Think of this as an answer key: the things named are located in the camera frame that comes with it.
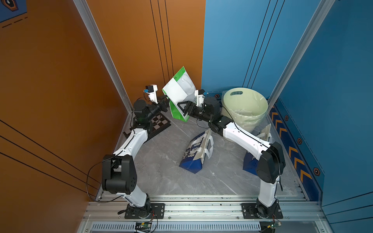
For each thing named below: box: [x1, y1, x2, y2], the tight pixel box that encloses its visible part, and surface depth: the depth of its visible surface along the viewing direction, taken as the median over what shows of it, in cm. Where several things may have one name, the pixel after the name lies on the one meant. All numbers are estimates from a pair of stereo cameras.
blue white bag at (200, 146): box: [178, 129, 215, 174], surface depth 80 cm
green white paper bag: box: [161, 66, 197, 123], surface depth 79 cm
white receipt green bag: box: [161, 77, 188, 107], surface depth 77 cm
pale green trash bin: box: [221, 87, 269, 134], surface depth 94 cm
